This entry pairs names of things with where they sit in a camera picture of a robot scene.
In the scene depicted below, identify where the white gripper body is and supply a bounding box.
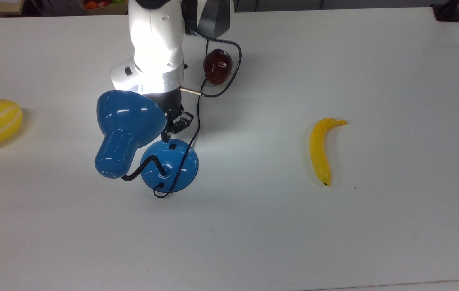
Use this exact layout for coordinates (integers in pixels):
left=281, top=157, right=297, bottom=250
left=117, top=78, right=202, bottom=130
left=110, top=57, right=186, bottom=109

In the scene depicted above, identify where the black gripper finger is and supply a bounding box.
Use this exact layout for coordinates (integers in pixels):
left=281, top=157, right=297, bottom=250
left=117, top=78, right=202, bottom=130
left=161, top=106, right=173, bottom=143
left=171, top=106, right=195, bottom=135

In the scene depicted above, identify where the blue desk lamp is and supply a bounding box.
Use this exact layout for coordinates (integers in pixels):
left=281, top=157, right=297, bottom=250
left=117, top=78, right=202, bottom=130
left=94, top=90, right=199, bottom=193

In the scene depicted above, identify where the dark red apple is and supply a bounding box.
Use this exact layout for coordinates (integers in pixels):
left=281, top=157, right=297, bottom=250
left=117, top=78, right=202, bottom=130
left=203, top=48, right=233, bottom=86

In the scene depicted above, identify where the basket of fruit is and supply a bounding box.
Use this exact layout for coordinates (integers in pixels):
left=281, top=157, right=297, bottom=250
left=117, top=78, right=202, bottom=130
left=79, top=0, right=129, bottom=16

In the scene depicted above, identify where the yellow banana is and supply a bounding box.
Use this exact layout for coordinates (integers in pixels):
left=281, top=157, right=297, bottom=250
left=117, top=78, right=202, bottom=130
left=309, top=118, right=348, bottom=187

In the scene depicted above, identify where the black table clamp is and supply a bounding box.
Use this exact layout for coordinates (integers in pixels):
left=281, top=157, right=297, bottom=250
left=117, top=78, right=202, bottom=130
left=431, top=0, right=459, bottom=22

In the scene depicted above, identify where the black lamp power cable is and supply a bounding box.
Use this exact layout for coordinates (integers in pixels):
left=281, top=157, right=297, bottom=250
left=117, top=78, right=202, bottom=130
left=153, top=40, right=210, bottom=198

